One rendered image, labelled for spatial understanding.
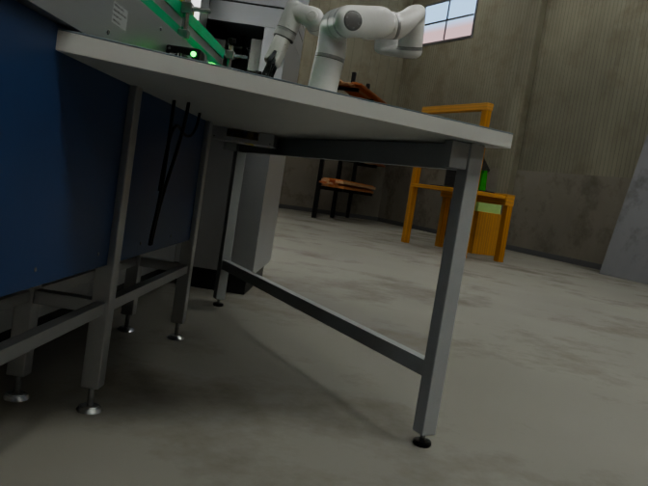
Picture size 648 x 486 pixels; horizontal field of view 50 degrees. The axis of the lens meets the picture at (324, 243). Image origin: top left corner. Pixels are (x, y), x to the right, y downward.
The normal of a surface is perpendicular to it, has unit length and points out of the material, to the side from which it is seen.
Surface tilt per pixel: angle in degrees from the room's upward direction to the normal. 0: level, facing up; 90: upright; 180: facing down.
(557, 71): 90
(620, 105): 90
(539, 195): 90
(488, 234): 90
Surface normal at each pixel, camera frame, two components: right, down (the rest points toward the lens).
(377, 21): 0.38, 0.23
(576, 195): -0.87, -0.10
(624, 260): -0.82, -0.30
